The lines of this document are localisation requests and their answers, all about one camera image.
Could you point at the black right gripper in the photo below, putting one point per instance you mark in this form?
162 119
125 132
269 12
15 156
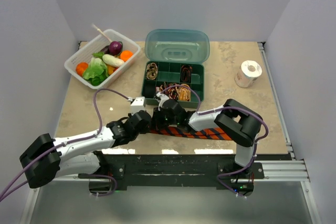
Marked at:
156 122

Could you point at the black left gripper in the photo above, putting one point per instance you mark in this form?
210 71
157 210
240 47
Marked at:
145 130

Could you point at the orange navy striped tie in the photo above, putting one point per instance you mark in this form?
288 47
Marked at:
210 134

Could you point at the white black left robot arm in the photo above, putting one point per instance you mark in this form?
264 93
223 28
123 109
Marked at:
47 158

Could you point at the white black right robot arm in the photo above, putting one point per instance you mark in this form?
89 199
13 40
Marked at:
232 121

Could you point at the white paper roll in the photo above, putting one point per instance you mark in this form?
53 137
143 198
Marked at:
248 72

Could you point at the rolled red ringed tie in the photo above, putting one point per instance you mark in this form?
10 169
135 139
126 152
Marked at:
173 93

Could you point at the rolled gold tie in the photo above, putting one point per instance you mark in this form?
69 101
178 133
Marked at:
184 93

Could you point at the rolled dark multicolour tie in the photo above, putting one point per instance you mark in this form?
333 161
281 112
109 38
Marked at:
165 88

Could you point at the green compartment organizer box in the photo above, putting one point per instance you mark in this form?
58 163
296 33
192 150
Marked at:
170 72

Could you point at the rolled black orange tie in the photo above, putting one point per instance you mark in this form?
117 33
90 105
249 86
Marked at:
186 73

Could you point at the rolled brown paisley tie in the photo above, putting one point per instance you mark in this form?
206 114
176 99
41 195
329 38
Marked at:
151 71

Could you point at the yellow pepper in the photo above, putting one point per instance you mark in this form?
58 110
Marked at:
111 69

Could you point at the green lettuce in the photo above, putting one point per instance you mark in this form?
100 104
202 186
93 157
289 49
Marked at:
97 70

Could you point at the translucent teal box lid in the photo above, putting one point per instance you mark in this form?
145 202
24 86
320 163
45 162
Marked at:
177 45

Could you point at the orange fruit right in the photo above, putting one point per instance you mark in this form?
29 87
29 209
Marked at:
126 55

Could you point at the white radish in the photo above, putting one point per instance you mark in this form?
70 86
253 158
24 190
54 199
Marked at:
112 60

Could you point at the purple onion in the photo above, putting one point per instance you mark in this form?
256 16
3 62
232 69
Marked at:
115 48

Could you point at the dark eggplant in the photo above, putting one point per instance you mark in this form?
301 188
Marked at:
105 50

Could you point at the orange carrot slice left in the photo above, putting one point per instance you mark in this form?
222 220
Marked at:
81 68

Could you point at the white plastic basket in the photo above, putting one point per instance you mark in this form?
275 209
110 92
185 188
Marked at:
85 54

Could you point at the white stick in basket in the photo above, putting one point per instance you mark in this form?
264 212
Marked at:
101 32

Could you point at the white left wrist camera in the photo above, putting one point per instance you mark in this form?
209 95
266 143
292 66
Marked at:
137 104

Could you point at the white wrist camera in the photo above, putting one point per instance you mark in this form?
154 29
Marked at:
137 104
161 99

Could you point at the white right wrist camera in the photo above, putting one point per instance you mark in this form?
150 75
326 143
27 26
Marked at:
161 99

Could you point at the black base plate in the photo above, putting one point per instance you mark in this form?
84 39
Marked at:
120 172

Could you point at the aluminium frame rail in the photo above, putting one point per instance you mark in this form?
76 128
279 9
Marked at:
48 158

